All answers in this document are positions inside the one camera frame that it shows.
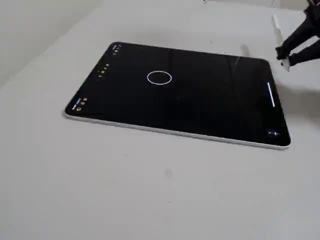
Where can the black screen tablet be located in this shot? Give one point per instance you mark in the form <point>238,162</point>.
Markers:
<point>190,100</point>

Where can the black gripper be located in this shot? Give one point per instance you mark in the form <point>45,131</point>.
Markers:
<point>305,35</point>

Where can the white stylus pen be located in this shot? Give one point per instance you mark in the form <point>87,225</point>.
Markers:
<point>277,30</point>

